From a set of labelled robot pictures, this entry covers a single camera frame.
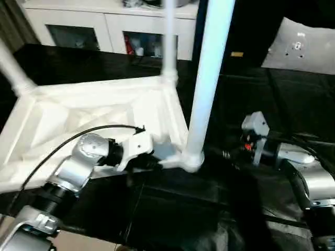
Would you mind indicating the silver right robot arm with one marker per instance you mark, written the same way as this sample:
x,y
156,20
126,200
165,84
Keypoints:
x,y
314,180

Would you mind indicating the white plastic bottle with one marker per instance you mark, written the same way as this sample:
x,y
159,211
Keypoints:
x,y
139,51

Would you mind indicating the white plastic table leg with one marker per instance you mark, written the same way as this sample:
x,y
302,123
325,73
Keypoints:
x,y
170,39
209,78
13,70

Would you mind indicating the red bottle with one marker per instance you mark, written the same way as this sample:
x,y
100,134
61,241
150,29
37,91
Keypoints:
x,y
128,45

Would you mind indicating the black tangled clutter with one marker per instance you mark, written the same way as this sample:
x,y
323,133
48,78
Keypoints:
x,y
132,2

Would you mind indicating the white glass-door cabinet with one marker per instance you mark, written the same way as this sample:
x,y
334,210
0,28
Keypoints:
x,y
104,18

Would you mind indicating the small gold label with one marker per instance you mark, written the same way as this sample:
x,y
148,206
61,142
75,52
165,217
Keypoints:
x,y
237,54

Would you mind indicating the white plastic table top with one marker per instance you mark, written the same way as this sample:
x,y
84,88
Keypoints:
x,y
91,104

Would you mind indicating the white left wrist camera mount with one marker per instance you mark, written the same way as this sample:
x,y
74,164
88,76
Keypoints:
x,y
136,146

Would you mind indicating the white curved plastic panel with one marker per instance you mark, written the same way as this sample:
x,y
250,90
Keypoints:
x,y
301,47

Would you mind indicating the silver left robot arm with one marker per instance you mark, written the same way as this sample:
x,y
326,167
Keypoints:
x,y
76,167

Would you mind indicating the grey rounded device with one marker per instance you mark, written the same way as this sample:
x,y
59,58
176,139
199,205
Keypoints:
x,y
157,1

